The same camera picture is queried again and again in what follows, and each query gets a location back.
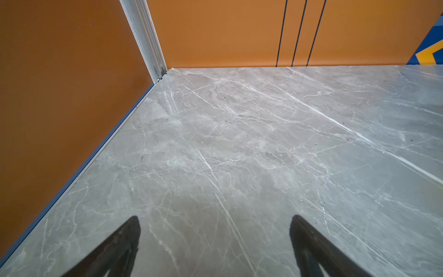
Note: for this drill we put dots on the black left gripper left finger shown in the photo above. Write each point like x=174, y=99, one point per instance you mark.
x=114, y=257

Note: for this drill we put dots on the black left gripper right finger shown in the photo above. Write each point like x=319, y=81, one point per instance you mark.
x=316, y=256

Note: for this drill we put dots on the aluminium corner post left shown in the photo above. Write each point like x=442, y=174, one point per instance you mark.
x=140, y=20

